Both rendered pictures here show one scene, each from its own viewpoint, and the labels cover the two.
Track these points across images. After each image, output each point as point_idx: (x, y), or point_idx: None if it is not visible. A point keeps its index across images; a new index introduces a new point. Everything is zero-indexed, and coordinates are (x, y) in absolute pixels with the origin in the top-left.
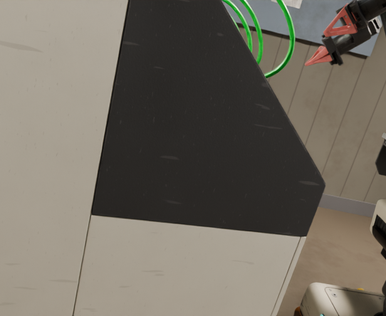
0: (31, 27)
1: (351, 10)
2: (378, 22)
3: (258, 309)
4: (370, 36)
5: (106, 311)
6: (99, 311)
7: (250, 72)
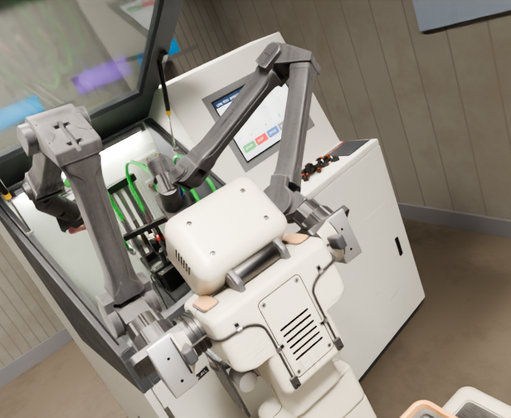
0: (18, 255)
1: None
2: (175, 172)
3: None
4: (163, 194)
5: (124, 397)
6: (122, 396)
7: (47, 273)
